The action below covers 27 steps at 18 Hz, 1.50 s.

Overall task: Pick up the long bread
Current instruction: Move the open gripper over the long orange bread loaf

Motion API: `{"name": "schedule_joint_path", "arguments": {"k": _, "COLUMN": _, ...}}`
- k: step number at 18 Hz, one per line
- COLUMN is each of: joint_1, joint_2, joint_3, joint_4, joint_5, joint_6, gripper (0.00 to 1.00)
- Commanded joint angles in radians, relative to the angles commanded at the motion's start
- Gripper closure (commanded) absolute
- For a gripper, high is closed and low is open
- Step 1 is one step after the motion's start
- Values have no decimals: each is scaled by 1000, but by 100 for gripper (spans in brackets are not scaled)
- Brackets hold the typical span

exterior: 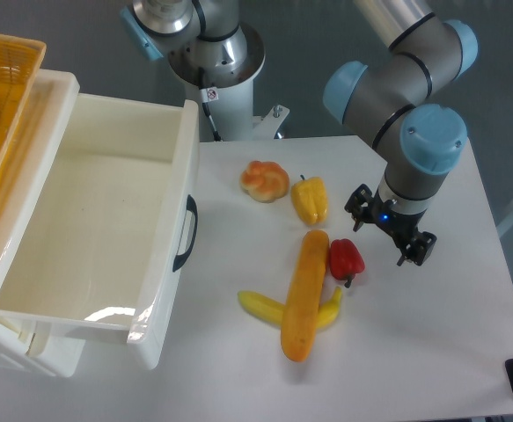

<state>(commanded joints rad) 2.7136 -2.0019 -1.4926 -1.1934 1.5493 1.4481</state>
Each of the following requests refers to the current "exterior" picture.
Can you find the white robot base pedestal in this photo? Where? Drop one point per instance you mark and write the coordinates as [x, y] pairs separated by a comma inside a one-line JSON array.
[[219, 75]]

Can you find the white plastic drawer cabinet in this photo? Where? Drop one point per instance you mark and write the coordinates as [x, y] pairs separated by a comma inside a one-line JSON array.
[[28, 345]]

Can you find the dark blue drawer handle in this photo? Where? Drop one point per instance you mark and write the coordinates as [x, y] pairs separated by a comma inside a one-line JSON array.
[[188, 234]]

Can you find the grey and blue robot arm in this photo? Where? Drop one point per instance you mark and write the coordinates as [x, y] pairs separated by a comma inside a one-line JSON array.
[[389, 108]]

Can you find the yellow bell pepper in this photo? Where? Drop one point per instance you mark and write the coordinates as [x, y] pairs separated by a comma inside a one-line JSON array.
[[310, 200]]

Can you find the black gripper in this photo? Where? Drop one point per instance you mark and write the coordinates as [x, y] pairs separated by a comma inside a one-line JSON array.
[[397, 217]]

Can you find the round knotted bread roll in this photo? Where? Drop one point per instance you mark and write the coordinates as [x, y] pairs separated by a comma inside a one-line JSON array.
[[264, 181]]

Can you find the white plastic drawer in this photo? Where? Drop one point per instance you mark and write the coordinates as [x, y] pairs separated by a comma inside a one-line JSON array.
[[95, 261]]

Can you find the red bell pepper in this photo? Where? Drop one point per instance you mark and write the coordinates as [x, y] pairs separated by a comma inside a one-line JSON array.
[[345, 261]]

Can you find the long orange bread loaf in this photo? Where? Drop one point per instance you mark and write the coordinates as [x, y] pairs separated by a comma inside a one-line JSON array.
[[300, 314]]

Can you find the yellow banana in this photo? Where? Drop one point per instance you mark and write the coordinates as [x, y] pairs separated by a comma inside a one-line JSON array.
[[271, 311]]

